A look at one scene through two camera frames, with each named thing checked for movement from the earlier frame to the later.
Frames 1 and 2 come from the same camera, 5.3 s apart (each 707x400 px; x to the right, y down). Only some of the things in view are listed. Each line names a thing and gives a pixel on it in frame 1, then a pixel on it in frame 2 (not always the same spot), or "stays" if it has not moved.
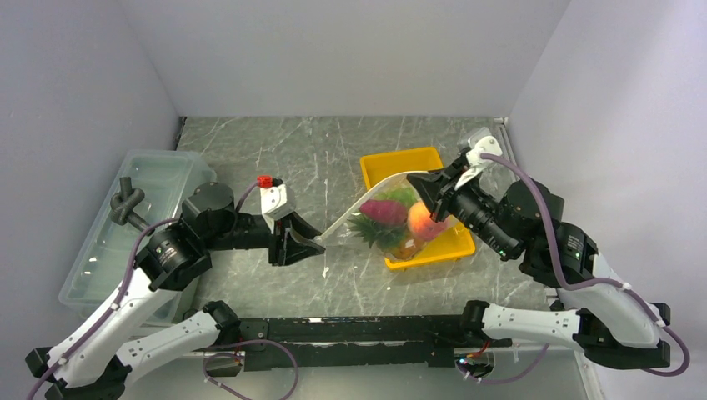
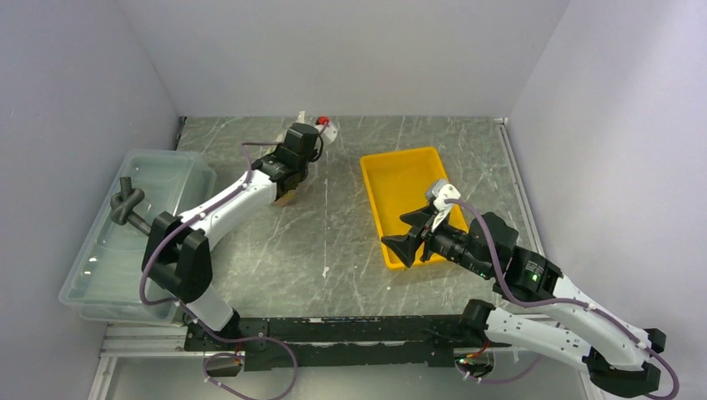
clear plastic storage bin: [167, 178] stays
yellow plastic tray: [380, 167] stays
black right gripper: [428, 185] → [407, 245]
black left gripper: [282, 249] → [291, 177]
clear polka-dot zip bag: [392, 221] → [294, 198]
